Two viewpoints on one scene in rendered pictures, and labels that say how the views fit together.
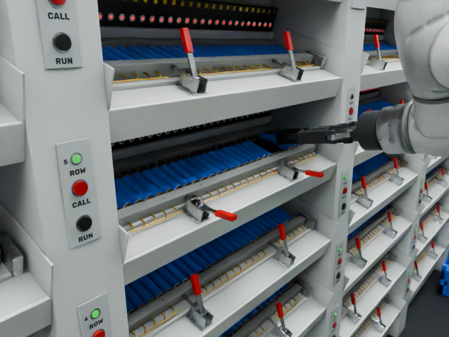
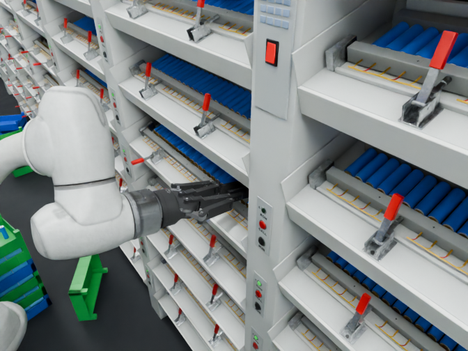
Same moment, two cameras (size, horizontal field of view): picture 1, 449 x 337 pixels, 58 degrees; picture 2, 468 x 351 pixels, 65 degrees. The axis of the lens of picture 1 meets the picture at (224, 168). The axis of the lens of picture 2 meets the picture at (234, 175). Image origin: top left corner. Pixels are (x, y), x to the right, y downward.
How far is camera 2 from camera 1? 1.32 m
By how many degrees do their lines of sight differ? 90
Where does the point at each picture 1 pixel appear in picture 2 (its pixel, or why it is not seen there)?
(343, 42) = (252, 140)
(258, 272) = (199, 241)
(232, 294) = (181, 225)
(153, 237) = (142, 148)
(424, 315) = not seen: outside the picture
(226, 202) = (170, 170)
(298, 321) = (227, 322)
